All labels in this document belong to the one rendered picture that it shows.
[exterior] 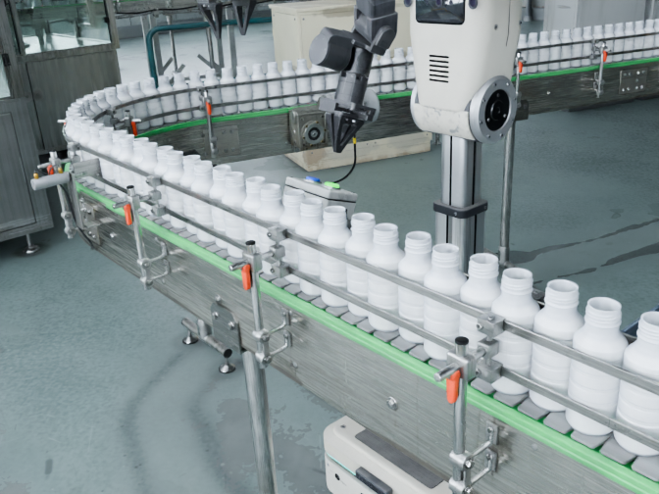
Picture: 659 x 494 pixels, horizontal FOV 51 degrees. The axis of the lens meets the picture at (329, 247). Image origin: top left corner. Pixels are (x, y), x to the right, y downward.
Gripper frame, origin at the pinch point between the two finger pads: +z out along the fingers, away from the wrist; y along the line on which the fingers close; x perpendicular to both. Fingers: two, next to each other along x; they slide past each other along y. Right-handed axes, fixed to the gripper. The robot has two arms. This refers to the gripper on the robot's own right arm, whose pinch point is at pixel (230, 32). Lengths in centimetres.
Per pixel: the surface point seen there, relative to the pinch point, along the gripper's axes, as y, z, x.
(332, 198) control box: 1.3, 29.1, 32.6
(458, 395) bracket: 26, 36, 85
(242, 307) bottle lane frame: 21, 48, 27
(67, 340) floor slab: 3, 141, -156
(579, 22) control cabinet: -517, 60, -227
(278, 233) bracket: 21, 28, 41
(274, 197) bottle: 16.3, 24.5, 34.2
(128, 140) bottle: 16.0, 24.1, -23.9
